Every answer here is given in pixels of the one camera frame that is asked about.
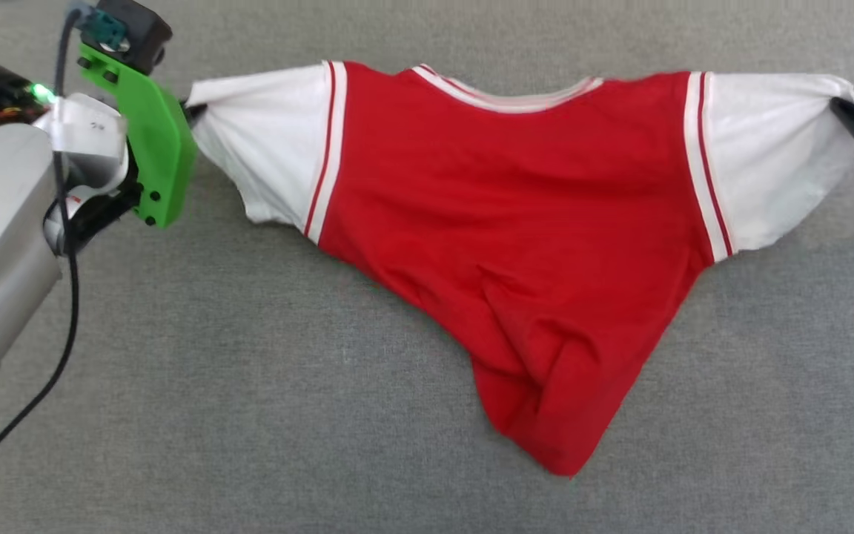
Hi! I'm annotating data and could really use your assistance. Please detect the black left camera cable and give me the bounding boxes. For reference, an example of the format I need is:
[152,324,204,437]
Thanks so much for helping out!
[0,6,82,495]

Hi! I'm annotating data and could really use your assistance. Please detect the grey fabric sofa cushion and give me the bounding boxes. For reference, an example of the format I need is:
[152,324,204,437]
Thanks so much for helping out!
[0,0,854,534]

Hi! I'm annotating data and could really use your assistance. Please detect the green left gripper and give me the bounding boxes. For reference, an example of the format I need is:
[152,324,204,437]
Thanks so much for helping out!
[77,41,208,229]

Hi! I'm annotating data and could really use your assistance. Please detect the red and white t-shirt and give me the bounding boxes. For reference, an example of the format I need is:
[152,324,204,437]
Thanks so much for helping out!
[186,59,854,478]

